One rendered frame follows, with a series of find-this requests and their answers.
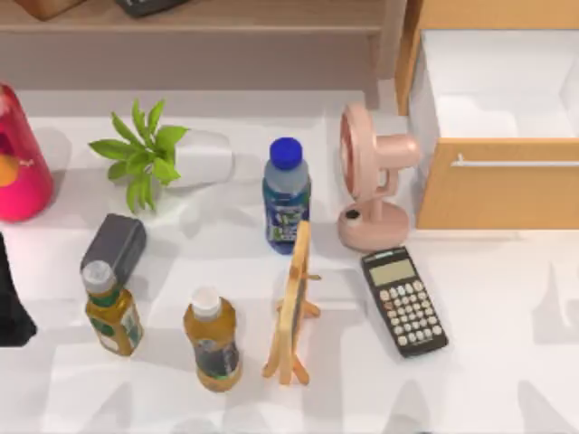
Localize blue capped bottle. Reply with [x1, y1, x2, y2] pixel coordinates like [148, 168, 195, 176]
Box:
[261, 137, 312, 256]

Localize wooden open shelf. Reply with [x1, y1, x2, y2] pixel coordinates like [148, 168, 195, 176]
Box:
[0, 0, 408, 109]

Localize amber bottle with dark label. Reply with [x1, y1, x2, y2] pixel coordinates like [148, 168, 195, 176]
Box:
[183, 286, 243, 393]

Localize pink red bottle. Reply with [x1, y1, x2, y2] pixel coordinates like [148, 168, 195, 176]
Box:
[0, 82, 55, 223]

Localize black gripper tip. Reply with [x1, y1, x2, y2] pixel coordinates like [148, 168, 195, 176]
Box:
[0, 231, 38, 349]

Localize pink desk fan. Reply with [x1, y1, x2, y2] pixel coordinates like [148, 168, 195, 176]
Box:
[336, 101, 422, 253]

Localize metal drawer handle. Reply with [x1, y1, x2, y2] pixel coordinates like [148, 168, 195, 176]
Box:
[451, 154, 579, 168]

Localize amber bottle with green label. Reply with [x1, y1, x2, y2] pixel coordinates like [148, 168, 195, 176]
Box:
[81, 260, 145, 358]

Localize dark grey box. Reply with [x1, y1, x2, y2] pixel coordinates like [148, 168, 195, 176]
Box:
[80, 212, 148, 287]

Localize wooden framed blackboard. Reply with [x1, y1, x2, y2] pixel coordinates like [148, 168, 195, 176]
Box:
[261, 220, 323, 387]

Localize pale wooden drawer front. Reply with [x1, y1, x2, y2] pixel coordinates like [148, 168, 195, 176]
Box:
[416, 137, 579, 231]

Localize green plant in white pot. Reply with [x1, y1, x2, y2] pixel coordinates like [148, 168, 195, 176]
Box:
[88, 99, 236, 214]

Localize brown bread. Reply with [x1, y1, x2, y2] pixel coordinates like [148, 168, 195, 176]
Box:
[16, 0, 84, 22]

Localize black object on shelf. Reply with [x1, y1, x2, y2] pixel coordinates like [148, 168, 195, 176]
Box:
[114, 0, 191, 19]

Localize open wooden drawer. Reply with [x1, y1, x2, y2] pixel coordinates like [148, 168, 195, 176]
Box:
[394, 0, 579, 231]

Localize black calculator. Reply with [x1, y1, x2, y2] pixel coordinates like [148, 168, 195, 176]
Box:
[360, 246, 450, 359]

